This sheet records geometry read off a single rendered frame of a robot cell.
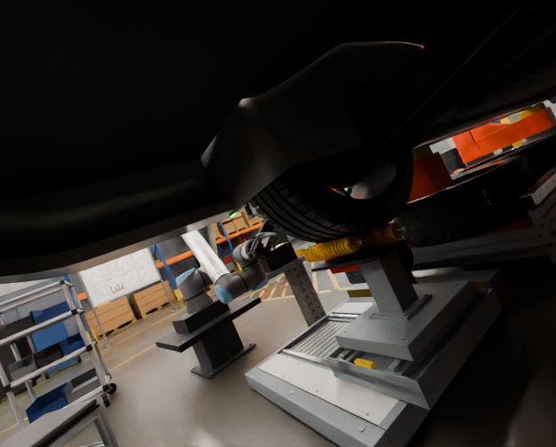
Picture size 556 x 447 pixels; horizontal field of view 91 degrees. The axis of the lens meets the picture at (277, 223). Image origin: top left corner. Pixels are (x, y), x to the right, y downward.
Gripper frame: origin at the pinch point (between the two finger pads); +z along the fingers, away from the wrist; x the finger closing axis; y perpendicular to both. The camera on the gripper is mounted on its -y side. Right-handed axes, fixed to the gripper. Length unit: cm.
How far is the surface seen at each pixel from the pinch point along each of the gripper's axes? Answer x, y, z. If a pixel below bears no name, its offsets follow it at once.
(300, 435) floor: -29, 61, -3
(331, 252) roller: -13.8, 4.6, 16.5
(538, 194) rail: -75, -37, 50
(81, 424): 33, 82, -52
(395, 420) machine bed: -33, 46, 30
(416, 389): -32, 38, 37
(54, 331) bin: 130, 116, -589
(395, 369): -31, 34, 31
